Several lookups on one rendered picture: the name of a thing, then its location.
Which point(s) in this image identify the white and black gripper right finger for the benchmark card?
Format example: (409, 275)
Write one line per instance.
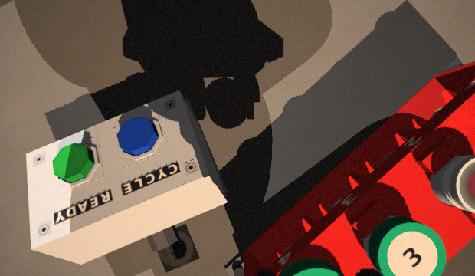
(368, 272)

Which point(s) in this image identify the beige button housing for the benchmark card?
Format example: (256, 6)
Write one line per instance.
(133, 176)

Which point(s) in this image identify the red tube rack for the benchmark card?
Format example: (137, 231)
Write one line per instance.
(399, 186)

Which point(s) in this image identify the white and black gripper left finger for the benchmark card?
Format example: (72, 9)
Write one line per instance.
(266, 273)

